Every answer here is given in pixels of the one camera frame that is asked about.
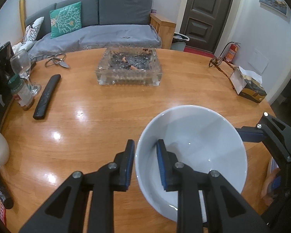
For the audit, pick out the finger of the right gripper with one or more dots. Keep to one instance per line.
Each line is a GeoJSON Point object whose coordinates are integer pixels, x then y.
{"type": "Point", "coordinates": [250, 134]}

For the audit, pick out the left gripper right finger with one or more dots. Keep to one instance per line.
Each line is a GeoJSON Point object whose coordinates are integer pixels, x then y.
{"type": "Point", "coordinates": [205, 200]}

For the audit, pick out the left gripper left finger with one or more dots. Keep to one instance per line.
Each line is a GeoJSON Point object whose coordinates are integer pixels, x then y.
{"type": "Point", "coordinates": [65, 209]}

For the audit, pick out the white ceramic bowl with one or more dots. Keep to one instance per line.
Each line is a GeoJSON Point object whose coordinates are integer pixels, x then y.
{"type": "Point", "coordinates": [202, 139]}

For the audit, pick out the tissue box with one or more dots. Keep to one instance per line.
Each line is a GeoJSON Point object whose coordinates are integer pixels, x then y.
{"type": "Point", "coordinates": [248, 84]}

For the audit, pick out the tortoiseshell eyeglasses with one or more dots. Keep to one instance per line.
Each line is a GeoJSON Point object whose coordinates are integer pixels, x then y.
{"type": "Point", "coordinates": [216, 62]}

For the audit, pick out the red fire extinguisher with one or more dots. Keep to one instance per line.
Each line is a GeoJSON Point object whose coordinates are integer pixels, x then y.
{"type": "Point", "coordinates": [229, 51]}

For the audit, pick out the black remote control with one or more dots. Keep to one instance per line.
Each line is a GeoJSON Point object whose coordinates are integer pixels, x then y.
{"type": "Point", "coordinates": [43, 103]}

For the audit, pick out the grey trash bin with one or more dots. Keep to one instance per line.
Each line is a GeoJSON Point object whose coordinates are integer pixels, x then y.
{"type": "Point", "coordinates": [179, 42]}

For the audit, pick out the spice jar green lid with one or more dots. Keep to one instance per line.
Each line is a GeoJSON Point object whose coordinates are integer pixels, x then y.
{"type": "Point", "coordinates": [20, 92]}

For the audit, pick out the glass ashtray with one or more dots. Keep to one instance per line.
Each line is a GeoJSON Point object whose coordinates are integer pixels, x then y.
{"type": "Point", "coordinates": [129, 66]}

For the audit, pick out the dark brown door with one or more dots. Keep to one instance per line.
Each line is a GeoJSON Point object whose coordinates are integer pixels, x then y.
{"type": "Point", "coordinates": [204, 21]}

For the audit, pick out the wine glass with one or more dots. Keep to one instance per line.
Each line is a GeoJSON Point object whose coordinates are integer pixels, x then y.
{"type": "Point", "coordinates": [21, 65]}

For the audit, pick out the grey sofa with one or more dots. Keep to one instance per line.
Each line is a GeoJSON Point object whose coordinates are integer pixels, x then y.
{"type": "Point", "coordinates": [104, 23]}

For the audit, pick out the teal patterned cushion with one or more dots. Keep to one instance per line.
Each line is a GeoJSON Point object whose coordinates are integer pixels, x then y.
{"type": "Point", "coordinates": [65, 20]}

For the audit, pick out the white patterned cushion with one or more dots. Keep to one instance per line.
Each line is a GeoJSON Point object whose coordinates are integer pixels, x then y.
{"type": "Point", "coordinates": [32, 30]}

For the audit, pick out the framed picture on wall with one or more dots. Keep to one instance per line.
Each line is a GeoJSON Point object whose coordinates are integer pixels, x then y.
{"type": "Point", "coordinates": [272, 1]}

